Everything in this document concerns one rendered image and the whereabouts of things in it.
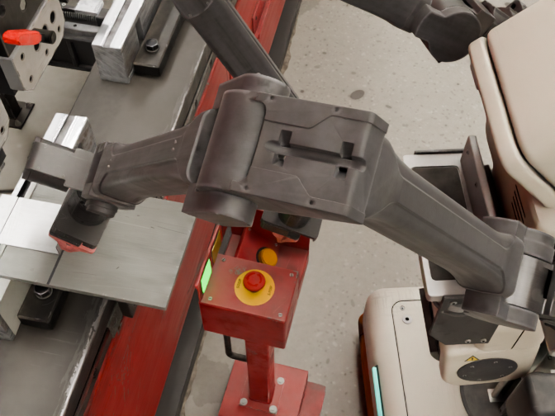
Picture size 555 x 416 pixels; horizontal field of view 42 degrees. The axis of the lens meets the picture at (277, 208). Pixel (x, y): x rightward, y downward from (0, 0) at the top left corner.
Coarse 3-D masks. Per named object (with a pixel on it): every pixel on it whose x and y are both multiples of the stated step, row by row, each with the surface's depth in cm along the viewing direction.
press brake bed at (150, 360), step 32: (256, 0) 195; (288, 0) 283; (288, 32) 273; (192, 256) 174; (192, 288) 182; (128, 320) 131; (160, 320) 154; (192, 320) 206; (128, 352) 135; (160, 352) 159; (192, 352) 200; (96, 384) 121; (128, 384) 138; (160, 384) 164
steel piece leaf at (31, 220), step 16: (16, 208) 112; (32, 208) 112; (48, 208) 112; (16, 224) 111; (32, 224) 111; (48, 224) 111; (0, 240) 109; (16, 240) 109; (32, 240) 109; (48, 240) 109
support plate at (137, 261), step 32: (64, 192) 114; (128, 224) 111; (160, 224) 111; (192, 224) 111; (32, 256) 108; (64, 256) 108; (96, 256) 108; (128, 256) 108; (160, 256) 108; (64, 288) 105; (96, 288) 105; (128, 288) 105; (160, 288) 105
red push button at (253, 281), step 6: (246, 276) 128; (252, 276) 127; (258, 276) 127; (246, 282) 127; (252, 282) 127; (258, 282) 127; (264, 282) 127; (246, 288) 127; (252, 288) 126; (258, 288) 126
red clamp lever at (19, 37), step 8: (8, 32) 89; (16, 32) 89; (24, 32) 91; (32, 32) 93; (40, 32) 96; (48, 32) 96; (8, 40) 89; (16, 40) 89; (24, 40) 90; (32, 40) 92; (40, 40) 95; (48, 40) 97
